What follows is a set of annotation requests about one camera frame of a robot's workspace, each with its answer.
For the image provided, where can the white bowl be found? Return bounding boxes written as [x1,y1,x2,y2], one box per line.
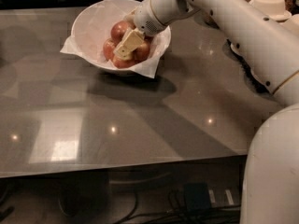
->
[70,0,172,77]

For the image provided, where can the blue power adapter box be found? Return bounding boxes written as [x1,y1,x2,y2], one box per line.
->
[183,183,211,211]

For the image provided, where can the black cables under table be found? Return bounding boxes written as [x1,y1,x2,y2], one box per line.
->
[113,187,242,224]

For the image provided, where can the white paper liner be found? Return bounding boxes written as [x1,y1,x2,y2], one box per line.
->
[60,0,172,79]

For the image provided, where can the red apple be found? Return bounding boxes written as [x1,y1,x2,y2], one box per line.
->
[134,40,150,63]
[103,38,116,61]
[110,21,135,44]

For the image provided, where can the front yellow-red apple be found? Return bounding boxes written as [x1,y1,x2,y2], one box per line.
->
[112,56,135,69]

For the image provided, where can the white foam container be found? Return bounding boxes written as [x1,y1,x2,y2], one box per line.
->
[249,0,292,22]

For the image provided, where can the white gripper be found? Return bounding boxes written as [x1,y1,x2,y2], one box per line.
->
[113,0,165,61]

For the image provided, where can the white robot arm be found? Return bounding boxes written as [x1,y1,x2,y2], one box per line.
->
[115,0,299,224]

